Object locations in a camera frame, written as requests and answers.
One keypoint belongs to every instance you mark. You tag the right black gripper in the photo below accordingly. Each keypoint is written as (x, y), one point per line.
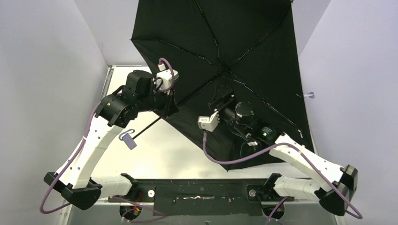
(219, 105)

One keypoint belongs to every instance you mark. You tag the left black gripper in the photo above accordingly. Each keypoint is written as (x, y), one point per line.
(169, 104)

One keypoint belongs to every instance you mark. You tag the black and lavender folding umbrella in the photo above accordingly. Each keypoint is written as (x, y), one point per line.
(247, 45)

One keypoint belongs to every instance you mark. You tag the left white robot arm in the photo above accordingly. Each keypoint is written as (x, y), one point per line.
(142, 92)

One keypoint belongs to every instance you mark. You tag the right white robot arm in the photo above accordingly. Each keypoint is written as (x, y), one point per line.
(329, 184)

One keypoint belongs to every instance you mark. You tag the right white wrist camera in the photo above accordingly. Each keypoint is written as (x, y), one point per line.
(209, 123)

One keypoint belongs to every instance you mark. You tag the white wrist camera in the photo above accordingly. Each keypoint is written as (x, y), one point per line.
(165, 76)
(209, 123)

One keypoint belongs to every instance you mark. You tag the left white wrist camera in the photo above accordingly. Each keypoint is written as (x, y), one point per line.
(165, 76)

